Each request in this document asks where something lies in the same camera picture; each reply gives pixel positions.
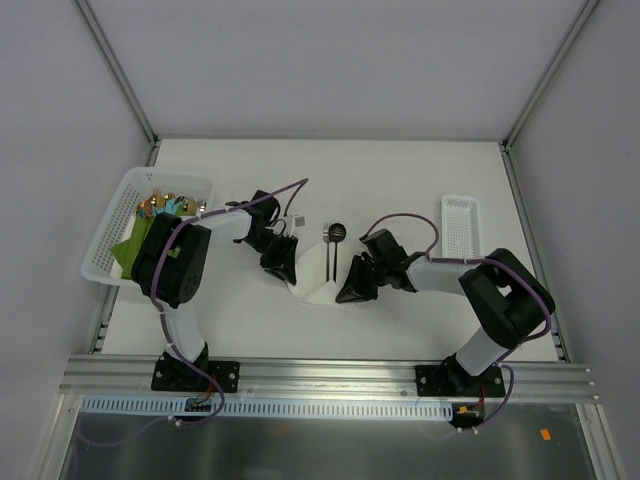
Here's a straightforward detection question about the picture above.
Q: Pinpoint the white paper napkin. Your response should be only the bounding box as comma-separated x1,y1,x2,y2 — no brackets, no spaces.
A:
288,241,347,306

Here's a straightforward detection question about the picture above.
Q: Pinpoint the silver fork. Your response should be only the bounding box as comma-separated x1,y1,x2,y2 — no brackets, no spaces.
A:
322,222,331,282

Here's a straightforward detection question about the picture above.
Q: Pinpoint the black slotted spoon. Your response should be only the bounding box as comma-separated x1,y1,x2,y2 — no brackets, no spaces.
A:
328,223,347,282

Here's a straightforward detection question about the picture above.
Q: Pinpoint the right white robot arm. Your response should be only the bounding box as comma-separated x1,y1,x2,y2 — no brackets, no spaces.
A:
335,229,555,398

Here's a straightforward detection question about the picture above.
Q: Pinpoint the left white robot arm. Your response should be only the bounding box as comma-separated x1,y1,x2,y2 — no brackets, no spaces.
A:
131,190,298,394

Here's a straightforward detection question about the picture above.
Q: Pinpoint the light blue rolled napkin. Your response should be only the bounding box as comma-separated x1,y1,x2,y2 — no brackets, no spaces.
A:
158,197,188,216

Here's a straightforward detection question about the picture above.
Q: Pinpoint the green rolled napkin bundle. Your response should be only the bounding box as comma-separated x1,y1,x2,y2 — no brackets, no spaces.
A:
110,216,155,280

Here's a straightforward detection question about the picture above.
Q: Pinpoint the white narrow utensil tray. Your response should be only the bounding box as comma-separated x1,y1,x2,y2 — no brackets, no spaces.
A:
441,194,481,259

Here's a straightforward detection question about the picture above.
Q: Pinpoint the gold cutlery in basket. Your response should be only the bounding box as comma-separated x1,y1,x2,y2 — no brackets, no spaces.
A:
135,188,207,218

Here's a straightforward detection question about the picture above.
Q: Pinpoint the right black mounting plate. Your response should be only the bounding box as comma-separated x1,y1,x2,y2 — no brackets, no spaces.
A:
414,364,506,399

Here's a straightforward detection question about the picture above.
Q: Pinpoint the black mounting plate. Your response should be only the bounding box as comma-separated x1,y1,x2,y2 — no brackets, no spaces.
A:
414,364,506,399
151,355,240,393

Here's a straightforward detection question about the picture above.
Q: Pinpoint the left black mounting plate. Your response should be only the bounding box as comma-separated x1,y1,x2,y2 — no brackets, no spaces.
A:
151,355,240,393

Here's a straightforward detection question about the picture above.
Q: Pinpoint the white perforated basket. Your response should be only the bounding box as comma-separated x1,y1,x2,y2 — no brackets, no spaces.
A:
81,167,214,287

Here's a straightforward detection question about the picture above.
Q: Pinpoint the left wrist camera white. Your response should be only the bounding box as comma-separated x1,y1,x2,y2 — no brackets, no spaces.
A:
282,215,306,235

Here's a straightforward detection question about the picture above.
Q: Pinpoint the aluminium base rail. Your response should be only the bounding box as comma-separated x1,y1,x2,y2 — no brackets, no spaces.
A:
58,354,601,404

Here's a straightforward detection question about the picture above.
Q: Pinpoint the white slotted cable duct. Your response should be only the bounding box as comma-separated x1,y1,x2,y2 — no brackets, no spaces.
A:
81,395,453,422

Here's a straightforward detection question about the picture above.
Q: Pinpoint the left aluminium frame post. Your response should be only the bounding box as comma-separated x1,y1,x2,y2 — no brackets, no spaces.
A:
72,0,158,145

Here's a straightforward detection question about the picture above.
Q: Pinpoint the aluminium frame post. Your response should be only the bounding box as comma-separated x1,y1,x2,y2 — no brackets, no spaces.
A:
72,0,158,145
502,0,601,146

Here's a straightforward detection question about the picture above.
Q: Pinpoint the right aluminium frame post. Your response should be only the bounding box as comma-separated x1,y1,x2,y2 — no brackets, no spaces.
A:
502,0,601,146

